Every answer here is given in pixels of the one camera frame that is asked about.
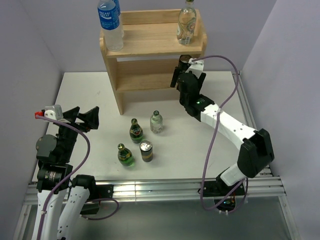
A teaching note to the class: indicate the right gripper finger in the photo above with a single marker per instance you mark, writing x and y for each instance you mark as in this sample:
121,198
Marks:
201,79
175,76

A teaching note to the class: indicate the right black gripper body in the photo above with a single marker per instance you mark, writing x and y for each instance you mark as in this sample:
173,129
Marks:
182,100

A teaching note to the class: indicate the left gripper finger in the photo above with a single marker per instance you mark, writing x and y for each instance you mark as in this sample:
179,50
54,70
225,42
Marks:
90,119
71,115

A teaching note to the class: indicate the black can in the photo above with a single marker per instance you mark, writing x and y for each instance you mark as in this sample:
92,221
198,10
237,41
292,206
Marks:
146,150
183,62

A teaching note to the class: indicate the clear glass bottle green cap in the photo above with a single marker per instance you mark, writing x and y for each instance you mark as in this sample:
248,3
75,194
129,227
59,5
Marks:
186,23

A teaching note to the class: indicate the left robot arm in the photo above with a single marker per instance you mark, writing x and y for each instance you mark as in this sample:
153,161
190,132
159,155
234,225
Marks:
60,198

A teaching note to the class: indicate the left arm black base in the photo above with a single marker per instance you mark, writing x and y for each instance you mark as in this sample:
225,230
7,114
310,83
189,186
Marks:
102,192

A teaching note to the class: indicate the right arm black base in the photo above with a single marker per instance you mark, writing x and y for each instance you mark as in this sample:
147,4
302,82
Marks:
217,188

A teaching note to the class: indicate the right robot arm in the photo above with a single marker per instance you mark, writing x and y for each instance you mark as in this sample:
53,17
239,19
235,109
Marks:
207,111

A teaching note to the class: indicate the wooden two-tier shelf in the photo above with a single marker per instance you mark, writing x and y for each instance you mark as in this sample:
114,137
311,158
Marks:
150,51

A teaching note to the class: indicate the clear glass bottle on table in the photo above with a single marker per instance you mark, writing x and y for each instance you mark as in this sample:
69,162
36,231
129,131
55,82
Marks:
156,122

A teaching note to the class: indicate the green glass bottle rear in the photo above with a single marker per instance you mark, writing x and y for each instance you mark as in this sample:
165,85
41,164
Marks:
136,132

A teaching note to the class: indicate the green glass bottle front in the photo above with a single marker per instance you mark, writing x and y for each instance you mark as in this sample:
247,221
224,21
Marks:
124,155

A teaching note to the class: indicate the front Pocari Sweat water bottle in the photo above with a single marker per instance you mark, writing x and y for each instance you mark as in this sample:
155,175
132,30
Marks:
110,23

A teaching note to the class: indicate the pocari sweat water bottle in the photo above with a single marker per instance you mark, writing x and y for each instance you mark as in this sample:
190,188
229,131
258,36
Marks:
110,23
117,4

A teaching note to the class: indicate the rear Pocari Sweat water bottle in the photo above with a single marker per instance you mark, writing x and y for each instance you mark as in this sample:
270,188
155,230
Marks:
117,4

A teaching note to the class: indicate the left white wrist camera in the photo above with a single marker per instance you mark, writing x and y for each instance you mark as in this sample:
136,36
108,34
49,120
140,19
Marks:
53,112

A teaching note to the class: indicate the aluminium frame right rail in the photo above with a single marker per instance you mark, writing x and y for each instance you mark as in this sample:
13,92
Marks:
250,110

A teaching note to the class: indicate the aluminium frame rail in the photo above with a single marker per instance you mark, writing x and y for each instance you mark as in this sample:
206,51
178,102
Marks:
183,189
250,110

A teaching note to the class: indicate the aluminium frame front rail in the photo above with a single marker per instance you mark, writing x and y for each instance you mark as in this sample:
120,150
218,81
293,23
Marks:
183,189

